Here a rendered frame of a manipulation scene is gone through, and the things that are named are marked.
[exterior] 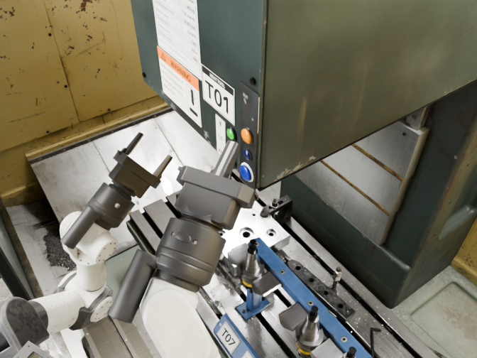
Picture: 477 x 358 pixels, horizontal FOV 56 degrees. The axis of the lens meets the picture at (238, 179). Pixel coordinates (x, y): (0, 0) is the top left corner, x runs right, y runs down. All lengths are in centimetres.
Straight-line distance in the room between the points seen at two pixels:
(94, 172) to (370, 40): 160
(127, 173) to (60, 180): 112
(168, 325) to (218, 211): 16
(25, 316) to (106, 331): 70
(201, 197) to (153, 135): 162
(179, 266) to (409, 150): 92
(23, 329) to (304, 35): 78
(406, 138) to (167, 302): 95
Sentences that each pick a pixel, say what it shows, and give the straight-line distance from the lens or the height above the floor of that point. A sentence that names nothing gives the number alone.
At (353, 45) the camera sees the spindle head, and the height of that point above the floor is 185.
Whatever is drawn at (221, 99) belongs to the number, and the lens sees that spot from 76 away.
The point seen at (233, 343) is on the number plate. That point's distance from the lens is 138.
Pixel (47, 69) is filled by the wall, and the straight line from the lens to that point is 200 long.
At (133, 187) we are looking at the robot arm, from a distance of 105.
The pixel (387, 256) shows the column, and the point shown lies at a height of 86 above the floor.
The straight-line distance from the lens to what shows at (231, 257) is 119.
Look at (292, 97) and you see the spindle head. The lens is 70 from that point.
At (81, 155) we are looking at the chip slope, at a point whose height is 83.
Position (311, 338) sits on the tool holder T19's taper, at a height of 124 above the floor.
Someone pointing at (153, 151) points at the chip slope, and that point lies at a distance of 220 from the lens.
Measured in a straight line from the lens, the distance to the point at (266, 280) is 116.
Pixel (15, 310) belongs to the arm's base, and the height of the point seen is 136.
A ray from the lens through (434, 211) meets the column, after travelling 149.
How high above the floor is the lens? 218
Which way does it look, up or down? 44 degrees down
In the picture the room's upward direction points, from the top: straight up
